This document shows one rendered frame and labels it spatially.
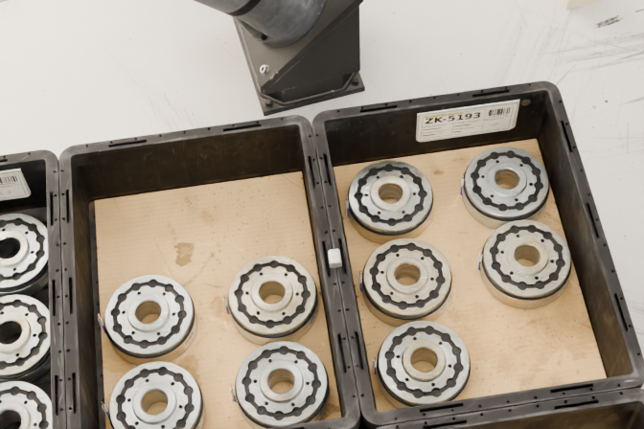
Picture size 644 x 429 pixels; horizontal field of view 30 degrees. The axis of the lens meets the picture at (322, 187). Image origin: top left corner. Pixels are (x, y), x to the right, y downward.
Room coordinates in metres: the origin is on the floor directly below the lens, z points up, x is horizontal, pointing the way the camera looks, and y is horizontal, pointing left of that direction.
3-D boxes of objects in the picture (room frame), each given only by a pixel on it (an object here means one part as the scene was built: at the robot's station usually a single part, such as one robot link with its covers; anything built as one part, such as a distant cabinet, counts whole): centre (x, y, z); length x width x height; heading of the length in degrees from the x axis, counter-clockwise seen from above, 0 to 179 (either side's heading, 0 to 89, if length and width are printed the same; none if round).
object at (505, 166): (0.77, -0.22, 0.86); 0.05 x 0.05 x 0.01
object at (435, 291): (0.65, -0.09, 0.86); 0.10 x 0.10 x 0.01
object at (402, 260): (0.65, -0.09, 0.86); 0.05 x 0.05 x 0.01
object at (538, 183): (0.77, -0.22, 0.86); 0.10 x 0.10 x 0.01
